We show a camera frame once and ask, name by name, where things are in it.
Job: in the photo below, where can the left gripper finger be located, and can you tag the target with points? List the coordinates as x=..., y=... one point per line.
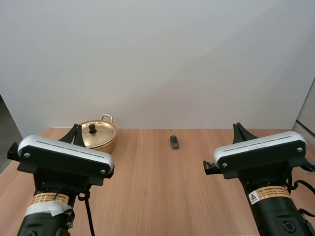
x=80, y=140
x=69, y=136

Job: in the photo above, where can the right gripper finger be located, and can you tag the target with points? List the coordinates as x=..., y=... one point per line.
x=236, y=136
x=244, y=135

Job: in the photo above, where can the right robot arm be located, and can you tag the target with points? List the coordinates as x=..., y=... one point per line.
x=275, y=214

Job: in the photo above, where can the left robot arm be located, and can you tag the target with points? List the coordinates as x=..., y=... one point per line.
x=44, y=221

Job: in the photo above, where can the small grey toy car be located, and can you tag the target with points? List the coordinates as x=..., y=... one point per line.
x=174, y=142

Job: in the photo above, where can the gold lid with black knob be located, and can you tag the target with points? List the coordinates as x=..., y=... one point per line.
x=103, y=135

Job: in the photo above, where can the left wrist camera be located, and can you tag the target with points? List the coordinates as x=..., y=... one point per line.
x=66, y=159

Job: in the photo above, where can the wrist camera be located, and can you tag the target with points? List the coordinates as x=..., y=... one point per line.
x=261, y=157
x=66, y=159

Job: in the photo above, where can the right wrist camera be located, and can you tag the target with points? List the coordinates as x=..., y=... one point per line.
x=261, y=157

